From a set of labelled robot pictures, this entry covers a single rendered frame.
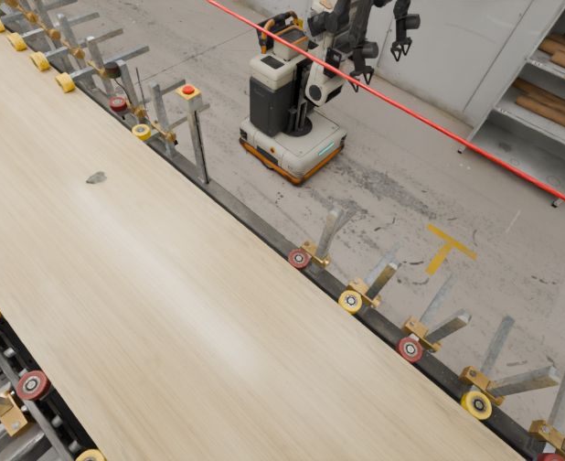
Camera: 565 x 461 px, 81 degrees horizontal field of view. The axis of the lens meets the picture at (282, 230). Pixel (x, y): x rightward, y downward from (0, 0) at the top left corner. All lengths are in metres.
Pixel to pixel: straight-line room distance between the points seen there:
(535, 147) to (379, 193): 1.53
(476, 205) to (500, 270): 0.58
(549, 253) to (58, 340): 3.09
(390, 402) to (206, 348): 0.61
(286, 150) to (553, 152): 2.37
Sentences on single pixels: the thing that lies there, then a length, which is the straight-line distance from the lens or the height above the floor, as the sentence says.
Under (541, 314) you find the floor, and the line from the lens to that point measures 2.88.
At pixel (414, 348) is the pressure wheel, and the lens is 1.29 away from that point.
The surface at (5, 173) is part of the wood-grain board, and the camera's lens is 1.84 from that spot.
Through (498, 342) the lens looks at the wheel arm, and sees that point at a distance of 1.53.
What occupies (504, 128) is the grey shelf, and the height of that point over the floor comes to 0.14.
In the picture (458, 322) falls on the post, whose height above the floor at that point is 1.08.
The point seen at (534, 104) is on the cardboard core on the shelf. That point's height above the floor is 0.58.
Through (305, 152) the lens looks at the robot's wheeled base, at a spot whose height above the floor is 0.28.
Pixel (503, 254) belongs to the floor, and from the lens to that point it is 2.96.
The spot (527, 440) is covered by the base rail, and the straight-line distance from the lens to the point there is 1.66.
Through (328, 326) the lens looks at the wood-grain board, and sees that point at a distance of 1.21.
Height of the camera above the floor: 2.04
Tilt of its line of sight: 57 degrees down
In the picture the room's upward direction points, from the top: 8 degrees clockwise
